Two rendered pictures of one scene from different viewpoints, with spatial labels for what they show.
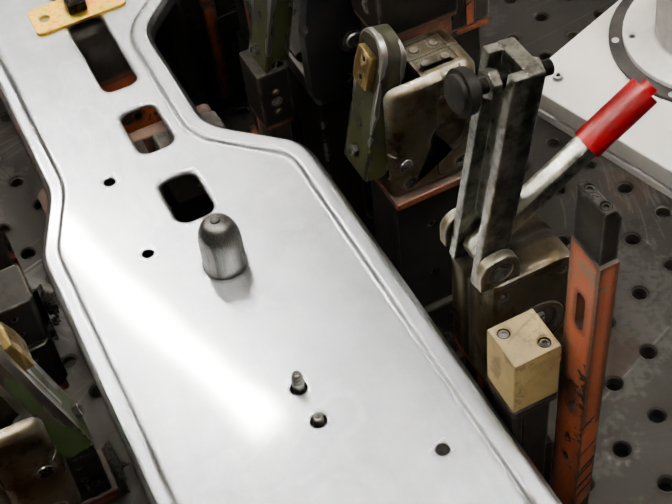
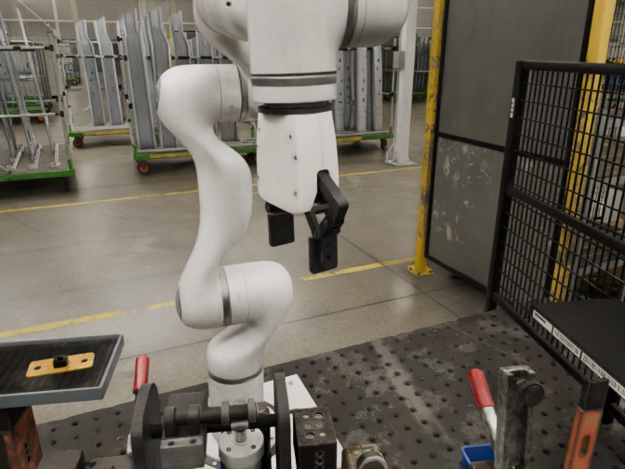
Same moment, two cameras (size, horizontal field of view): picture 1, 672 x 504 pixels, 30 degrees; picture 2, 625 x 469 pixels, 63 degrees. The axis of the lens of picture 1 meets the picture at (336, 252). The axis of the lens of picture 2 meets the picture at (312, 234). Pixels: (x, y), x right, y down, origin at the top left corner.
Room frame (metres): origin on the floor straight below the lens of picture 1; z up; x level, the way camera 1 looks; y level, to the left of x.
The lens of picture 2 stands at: (0.66, 0.45, 1.58)
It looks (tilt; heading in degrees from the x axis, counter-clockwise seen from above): 20 degrees down; 282
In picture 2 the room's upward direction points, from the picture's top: straight up
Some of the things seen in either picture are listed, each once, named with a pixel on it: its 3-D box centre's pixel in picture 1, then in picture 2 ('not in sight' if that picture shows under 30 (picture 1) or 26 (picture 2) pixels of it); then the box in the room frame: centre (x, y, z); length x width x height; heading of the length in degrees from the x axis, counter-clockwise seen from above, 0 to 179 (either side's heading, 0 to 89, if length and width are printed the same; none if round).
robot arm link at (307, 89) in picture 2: not in sight; (293, 89); (0.79, -0.06, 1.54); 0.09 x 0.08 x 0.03; 133
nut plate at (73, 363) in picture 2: not in sight; (60, 362); (1.14, -0.07, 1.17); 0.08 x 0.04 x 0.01; 30
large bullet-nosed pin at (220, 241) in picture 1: (221, 247); not in sight; (0.59, 0.08, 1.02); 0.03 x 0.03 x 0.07
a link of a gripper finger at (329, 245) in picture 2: not in sight; (328, 243); (0.75, -0.02, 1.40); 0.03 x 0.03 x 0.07; 43
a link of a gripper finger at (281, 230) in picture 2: not in sight; (275, 215); (0.83, -0.10, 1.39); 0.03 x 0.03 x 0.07; 43
